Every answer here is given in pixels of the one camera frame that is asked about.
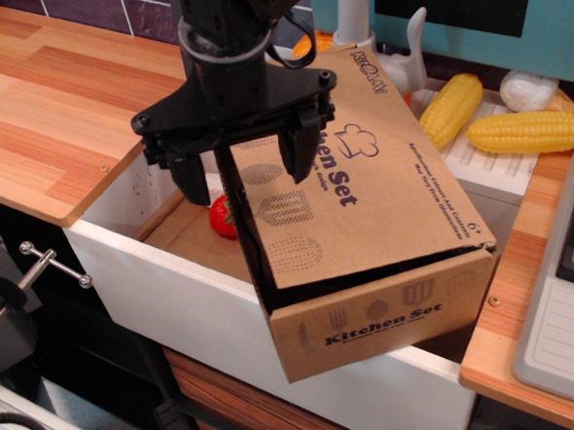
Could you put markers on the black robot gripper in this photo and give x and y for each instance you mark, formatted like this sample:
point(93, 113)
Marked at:
point(223, 105)

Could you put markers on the brown kitchen set cardboard box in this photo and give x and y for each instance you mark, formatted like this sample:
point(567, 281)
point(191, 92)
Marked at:
point(378, 248)

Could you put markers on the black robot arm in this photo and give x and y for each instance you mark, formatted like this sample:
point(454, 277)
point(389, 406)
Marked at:
point(221, 32)

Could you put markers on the red toy strawberry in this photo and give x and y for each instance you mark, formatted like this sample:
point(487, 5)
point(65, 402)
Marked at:
point(221, 217)

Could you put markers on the orange toy fruit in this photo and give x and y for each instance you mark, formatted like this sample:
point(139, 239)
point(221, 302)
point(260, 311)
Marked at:
point(323, 42)

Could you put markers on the white toy sink basin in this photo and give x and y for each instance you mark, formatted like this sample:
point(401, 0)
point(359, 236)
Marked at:
point(208, 316)

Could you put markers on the grey toy faucet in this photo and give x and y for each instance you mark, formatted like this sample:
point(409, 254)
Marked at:
point(407, 72)

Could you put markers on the yellow toy corn left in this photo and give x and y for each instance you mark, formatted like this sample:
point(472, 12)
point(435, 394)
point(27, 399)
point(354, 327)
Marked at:
point(452, 108)

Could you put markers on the yellow toy corn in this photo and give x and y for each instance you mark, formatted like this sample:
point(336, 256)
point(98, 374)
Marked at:
point(523, 133)
point(452, 108)

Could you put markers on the white dish drain tray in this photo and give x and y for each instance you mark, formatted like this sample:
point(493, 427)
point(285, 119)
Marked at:
point(503, 177)

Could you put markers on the yellow toy corn right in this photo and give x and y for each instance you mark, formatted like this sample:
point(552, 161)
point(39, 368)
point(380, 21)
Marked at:
point(523, 133)

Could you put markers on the white toy garlic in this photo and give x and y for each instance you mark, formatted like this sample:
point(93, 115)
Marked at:
point(523, 92)

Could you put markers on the teal toy oven back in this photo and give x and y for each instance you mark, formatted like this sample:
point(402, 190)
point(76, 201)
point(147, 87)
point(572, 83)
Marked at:
point(534, 36)

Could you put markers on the metal clamp screw handle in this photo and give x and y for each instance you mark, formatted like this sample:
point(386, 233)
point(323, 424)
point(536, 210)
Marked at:
point(46, 259)

